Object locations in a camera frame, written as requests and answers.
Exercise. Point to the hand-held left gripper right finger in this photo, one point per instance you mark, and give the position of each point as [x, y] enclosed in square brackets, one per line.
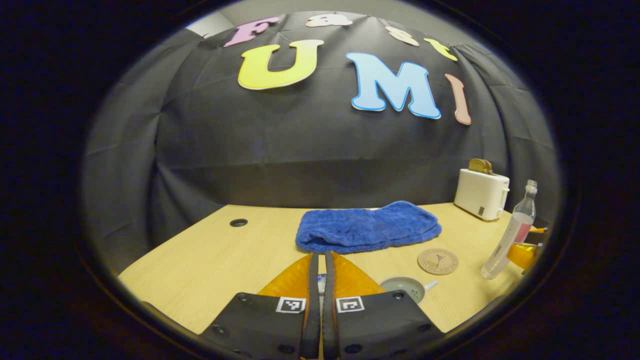
[328, 300]

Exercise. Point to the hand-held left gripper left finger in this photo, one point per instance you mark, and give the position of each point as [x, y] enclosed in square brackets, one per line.
[313, 300]

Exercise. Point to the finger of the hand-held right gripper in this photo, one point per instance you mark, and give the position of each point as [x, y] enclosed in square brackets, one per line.
[539, 235]
[522, 256]

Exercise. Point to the clear water bottle pink label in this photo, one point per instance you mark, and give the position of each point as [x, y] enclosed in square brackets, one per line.
[510, 235]

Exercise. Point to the grey teacup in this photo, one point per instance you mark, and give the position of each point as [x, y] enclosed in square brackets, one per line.
[400, 287]

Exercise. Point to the round wooden coaster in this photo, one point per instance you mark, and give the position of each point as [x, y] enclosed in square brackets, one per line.
[438, 261]

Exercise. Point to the white toaster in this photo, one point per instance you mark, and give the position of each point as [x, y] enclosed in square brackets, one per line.
[480, 195]

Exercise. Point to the blue towel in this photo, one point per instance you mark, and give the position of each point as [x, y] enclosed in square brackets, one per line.
[367, 227]

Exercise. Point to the brown bread slice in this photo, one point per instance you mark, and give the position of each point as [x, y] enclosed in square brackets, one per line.
[475, 166]
[488, 168]

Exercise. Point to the black backdrop cloth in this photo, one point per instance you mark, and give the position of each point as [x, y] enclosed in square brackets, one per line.
[300, 150]

